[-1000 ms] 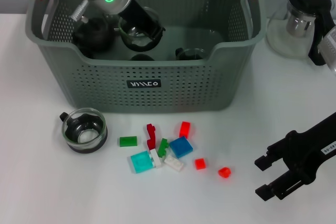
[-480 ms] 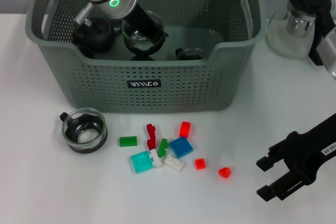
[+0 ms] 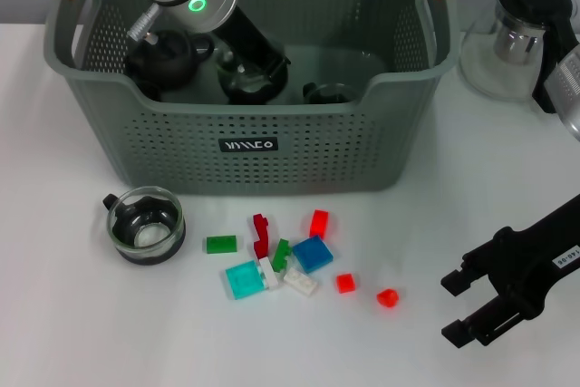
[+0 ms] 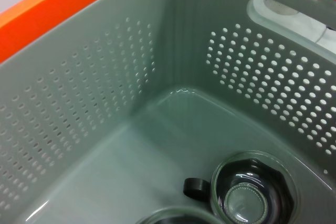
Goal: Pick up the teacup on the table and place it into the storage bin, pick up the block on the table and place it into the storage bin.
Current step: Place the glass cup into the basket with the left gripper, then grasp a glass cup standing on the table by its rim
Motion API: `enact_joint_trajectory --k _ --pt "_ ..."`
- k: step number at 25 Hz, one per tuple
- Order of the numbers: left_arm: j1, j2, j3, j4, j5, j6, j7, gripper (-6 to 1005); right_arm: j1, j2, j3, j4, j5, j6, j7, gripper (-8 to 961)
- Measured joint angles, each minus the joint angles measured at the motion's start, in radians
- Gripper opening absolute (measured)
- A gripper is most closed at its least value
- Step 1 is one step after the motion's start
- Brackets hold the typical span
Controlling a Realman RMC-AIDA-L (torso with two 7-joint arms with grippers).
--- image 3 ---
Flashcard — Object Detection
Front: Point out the green small brick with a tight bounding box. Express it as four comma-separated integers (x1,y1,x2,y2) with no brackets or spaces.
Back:
271,238,294,273

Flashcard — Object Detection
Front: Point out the red tall brick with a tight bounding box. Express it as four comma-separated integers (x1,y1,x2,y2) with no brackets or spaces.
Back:
309,209,330,239

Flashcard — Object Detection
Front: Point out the grey perforated storage bin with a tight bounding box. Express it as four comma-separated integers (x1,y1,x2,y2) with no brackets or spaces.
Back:
43,0,459,198

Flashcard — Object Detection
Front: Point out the red small rounded brick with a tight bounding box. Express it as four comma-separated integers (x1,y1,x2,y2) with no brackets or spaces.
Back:
375,287,400,310

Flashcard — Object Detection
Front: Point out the blue square brick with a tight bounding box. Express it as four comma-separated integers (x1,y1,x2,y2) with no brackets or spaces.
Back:
292,237,335,275

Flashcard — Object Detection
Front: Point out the glass teacup with black holder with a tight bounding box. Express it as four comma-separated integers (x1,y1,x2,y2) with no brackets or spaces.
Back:
101,185,187,266
217,49,290,106
302,82,360,105

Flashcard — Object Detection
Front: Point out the cyan square brick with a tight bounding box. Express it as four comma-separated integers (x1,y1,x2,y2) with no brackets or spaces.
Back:
225,259,266,301

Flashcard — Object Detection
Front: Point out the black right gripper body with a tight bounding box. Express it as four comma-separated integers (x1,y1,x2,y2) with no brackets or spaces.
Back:
487,194,580,321

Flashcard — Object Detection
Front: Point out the dark red angled brick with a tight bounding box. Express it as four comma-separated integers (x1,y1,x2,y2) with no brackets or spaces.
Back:
252,213,272,260

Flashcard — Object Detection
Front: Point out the black clay teapot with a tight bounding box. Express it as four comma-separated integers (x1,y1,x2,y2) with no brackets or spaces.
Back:
123,29,216,92

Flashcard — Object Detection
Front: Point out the glass teapot with black lid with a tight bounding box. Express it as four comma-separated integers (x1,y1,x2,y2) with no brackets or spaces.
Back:
457,0,580,115

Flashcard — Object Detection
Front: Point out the green flat two-stud brick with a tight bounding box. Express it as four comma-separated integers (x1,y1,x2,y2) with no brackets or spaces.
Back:
206,235,238,255

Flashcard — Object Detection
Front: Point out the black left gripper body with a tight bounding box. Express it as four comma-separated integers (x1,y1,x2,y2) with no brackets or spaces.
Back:
211,6,292,79

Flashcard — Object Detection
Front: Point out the left gripper cable with connector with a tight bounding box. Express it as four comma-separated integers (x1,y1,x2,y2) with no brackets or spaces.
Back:
126,3,163,44

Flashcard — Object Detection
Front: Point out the white two-stud brick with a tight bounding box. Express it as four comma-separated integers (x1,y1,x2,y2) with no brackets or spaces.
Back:
283,267,319,298

